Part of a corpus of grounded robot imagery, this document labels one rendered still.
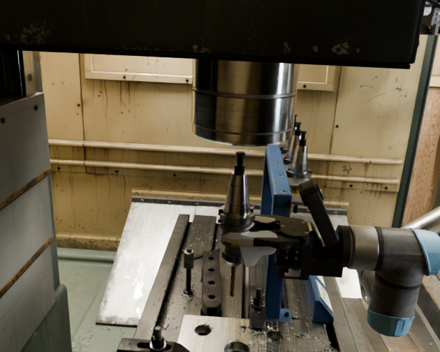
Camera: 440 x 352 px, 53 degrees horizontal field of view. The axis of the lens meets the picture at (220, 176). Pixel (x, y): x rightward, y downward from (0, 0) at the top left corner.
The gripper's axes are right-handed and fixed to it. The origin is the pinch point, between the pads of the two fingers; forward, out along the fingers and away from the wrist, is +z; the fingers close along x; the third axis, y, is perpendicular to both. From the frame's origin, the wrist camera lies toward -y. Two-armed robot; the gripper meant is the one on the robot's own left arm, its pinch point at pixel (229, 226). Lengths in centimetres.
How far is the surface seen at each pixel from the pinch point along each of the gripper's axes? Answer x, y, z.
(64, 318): 30, 45, 44
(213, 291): 21.9, 27.7, 3.1
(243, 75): -8.2, -26.2, -0.7
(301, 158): 37.1, -2.1, -16.2
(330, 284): 39, 34, -28
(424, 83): 100, -16, -67
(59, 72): 100, -12, 70
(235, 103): -8.2, -22.4, 0.1
